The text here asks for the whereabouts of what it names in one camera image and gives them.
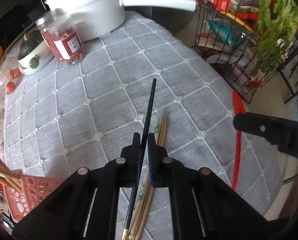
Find pink perforated plastic basket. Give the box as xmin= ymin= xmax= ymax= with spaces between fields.
xmin=3 ymin=174 xmax=65 ymax=223

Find red plastic spoon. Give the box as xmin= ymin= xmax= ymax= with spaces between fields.
xmin=231 ymin=90 xmax=246 ymax=191

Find grey checked tablecloth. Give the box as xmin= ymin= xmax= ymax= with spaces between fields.
xmin=4 ymin=11 xmax=282 ymax=239

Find leafy green vegetables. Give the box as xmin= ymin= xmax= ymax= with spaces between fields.
xmin=254 ymin=0 xmax=298 ymax=72

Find white ceramic bowl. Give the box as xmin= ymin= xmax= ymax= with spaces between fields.
xmin=18 ymin=41 xmax=54 ymax=75

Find clear jar with tangerines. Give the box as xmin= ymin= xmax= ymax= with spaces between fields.
xmin=0 ymin=56 xmax=23 ymax=94

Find dark green pumpkin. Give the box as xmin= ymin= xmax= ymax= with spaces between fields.
xmin=17 ymin=30 xmax=43 ymax=60

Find red-filled plastic jar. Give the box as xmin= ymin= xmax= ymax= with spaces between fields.
xmin=36 ymin=9 xmax=84 ymax=64

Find white electric pot with lid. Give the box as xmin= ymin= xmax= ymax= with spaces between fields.
xmin=44 ymin=0 xmax=198 ymax=42

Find black chair frame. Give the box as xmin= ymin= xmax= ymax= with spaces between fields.
xmin=277 ymin=27 xmax=298 ymax=105

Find black wire vegetable rack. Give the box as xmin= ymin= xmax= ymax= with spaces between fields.
xmin=193 ymin=0 xmax=298 ymax=103

